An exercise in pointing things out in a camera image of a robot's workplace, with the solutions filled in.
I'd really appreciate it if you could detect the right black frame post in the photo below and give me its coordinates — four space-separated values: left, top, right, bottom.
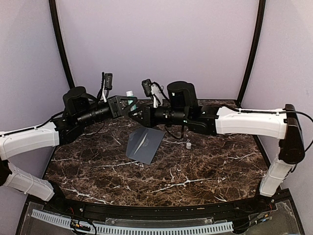
236 0 266 107

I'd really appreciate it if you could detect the black frame post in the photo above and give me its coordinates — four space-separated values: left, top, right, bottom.
48 0 75 91
236 0 266 107

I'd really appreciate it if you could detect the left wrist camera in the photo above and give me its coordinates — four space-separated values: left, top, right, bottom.
104 73 113 91

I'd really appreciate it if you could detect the left black frame post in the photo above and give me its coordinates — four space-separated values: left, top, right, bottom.
48 0 75 91

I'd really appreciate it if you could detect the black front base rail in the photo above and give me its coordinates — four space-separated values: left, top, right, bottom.
26 189 293 221

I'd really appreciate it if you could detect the green and white glue stick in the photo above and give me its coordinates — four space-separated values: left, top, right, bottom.
125 90 137 111

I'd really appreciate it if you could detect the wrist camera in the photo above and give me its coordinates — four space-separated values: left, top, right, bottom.
141 78 152 97
104 73 113 91

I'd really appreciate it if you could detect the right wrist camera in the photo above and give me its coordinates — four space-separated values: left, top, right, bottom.
141 78 152 97

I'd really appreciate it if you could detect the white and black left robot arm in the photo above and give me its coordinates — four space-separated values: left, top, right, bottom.
0 86 137 213

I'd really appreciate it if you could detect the grey paper envelope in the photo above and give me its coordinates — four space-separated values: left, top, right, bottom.
126 127 165 165

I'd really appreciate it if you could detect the white slotted cable duct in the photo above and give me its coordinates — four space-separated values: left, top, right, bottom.
31 209 234 235

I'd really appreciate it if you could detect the white glue stick cap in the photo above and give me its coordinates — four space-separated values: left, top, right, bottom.
186 142 192 149

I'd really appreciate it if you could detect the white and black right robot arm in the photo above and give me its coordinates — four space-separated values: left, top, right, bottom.
129 79 308 212

